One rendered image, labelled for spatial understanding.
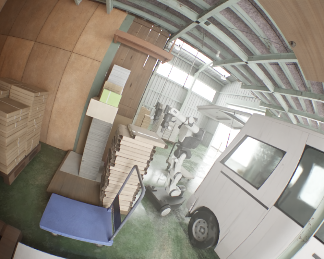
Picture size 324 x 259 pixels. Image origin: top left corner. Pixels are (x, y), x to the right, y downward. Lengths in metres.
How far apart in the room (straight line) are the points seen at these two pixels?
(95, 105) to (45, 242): 1.57
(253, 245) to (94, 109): 2.19
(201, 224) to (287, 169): 1.23
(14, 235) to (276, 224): 2.19
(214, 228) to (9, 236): 2.06
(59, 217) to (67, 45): 2.61
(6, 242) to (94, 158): 1.56
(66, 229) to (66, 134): 1.90
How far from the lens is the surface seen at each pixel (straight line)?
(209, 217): 1.88
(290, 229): 1.42
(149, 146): 1.49
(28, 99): 2.18
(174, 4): 2.07
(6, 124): 1.78
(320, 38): 0.66
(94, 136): 1.98
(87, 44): 2.83
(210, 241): 1.90
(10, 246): 1.54
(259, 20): 2.04
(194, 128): 1.69
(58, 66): 2.91
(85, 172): 2.24
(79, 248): 1.62
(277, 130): 1.59
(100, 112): 1.76
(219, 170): 1.80
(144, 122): 6.23
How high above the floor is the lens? 1.44
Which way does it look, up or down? 8 degrees down
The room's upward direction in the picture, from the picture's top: 23 degrees clockwise
